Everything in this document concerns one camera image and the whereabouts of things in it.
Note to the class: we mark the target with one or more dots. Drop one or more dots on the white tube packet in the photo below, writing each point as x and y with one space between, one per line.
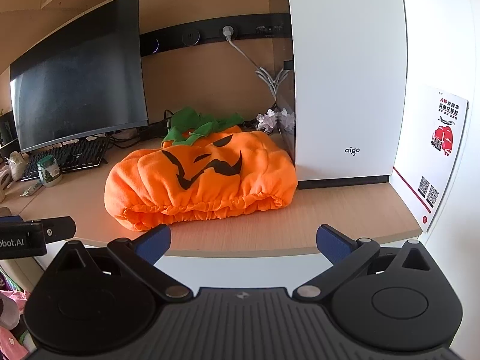
33 189

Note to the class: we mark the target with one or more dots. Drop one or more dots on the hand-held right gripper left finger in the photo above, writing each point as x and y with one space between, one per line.
155 243

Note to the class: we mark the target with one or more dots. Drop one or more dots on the black wall power rail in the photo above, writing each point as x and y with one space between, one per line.
202 37

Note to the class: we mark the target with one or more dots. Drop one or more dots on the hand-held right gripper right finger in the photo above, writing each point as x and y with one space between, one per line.
333 243

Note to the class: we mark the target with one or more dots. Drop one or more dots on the black keyboard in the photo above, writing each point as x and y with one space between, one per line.
71 157

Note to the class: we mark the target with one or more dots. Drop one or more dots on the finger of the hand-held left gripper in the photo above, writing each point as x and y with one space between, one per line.
60 227

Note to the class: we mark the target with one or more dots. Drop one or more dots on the white computer case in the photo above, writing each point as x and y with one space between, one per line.
348 71

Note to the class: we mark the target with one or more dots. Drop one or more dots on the green-lidded jar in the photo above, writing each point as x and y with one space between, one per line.
48 170

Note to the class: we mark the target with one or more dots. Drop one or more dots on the crumpled white tissue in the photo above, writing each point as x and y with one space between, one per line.
270 120

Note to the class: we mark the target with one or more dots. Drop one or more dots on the orange pumpkin costume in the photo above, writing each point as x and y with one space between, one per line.
202 180

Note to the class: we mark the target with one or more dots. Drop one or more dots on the black computer monitor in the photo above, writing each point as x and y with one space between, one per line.
80 78

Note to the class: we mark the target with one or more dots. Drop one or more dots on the pink cloth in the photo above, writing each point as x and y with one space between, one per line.
11 345

